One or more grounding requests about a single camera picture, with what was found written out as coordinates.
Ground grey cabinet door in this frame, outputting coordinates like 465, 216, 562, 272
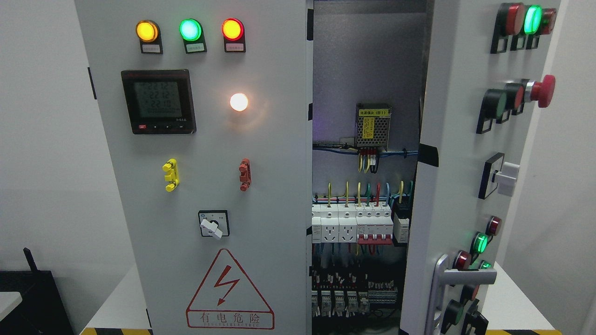
400, 0, 561, 335
75, 0, 313, 335

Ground red terminal connector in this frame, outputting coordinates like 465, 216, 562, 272
238, 158, 251, 192

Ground white glowing indicator light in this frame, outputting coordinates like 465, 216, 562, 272
230, 93, 249, 112

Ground metal mesh power supply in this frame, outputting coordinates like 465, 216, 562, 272
355, 103, 392, 147

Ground black white surge protector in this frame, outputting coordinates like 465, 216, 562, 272
392, 203, 411, 247

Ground yellow terminal connector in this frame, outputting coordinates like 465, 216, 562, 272
162, 158, 180, 192

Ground relay terminal block row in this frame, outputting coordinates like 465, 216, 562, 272
310, 269, 398, 318

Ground red electric warning sticker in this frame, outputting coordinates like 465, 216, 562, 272
186, 248, 275, 329

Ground red indicator light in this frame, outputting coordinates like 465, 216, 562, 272
221, 18, 246, 53

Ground black digital power meter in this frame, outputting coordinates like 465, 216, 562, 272
121, 69, 196, 135

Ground green indicator light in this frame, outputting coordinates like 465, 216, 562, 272
179, 18, 207, 54

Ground yellow indicator light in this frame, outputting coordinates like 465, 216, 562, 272
135, 20, 163, 54

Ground red emergency stop button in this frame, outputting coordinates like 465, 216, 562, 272
521, 74, 556, 108

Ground black box with antenna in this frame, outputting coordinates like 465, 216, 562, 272
0, 248, 73, 335

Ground white din rail sockets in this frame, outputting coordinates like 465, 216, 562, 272
312, 204, 357, 243

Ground white rotary selector switch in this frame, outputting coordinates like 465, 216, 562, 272
198, 210, 230, 240

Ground silver door handle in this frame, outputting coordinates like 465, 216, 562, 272
424, 254, 497, 335

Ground white selector switch right door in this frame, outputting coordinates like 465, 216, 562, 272
478, 153, 520, 200

